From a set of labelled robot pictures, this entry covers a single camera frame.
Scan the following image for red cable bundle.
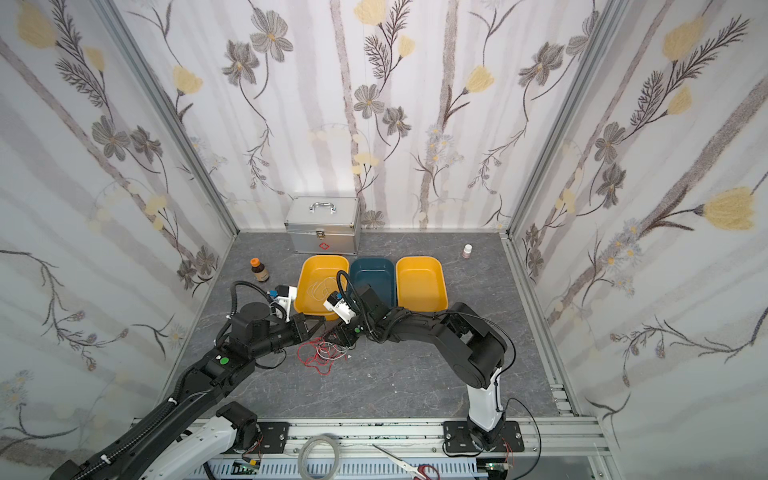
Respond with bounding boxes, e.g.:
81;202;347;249
295;337;349;377

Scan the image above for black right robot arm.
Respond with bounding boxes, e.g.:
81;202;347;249
323;270;514;456

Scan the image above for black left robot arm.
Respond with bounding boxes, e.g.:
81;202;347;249
50;281;320;479

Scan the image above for left yellow plastic bin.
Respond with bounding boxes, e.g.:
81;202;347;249
294;255;350;321

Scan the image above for yellow plastic bin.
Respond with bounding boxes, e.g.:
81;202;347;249
294;255;350;321
395;256;449;312

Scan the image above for brown bottle orange cap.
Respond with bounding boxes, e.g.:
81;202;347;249
250;258;270;283

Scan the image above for dark teal plastic bin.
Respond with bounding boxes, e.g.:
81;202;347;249
349;257;397;307

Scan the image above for right yellow plastic bin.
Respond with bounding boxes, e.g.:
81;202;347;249
395;256;449;312

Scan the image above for silver aluminium first-aid case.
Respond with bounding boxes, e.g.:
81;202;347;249
284;197;361;255

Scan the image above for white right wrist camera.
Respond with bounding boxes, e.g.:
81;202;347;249
323;291;356;324

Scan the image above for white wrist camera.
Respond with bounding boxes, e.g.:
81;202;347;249
268;285;298;321
323;291;356;324

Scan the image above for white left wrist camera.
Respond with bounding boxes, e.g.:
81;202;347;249
268;285;298;321

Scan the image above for coiled white cable roll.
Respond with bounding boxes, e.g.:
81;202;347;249
297;434;341;480

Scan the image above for scissors on rail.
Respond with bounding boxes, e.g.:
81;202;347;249
373;445;430;480

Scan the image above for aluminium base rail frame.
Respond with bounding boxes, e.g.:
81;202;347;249
146;416;607;480

